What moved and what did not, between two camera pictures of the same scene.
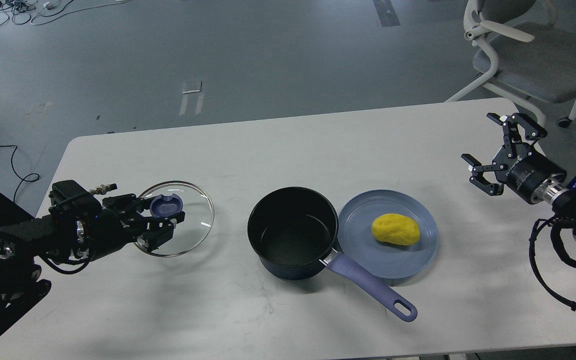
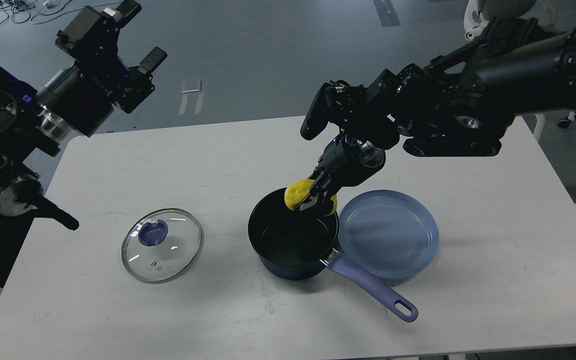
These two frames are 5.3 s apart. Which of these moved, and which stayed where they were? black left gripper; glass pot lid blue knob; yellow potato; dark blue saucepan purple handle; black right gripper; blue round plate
Moved: yellow potato; black right gripper; black left gripper; glass pot lid blue knob
Stayed: blue round plate; dark blue saucepan purple handle
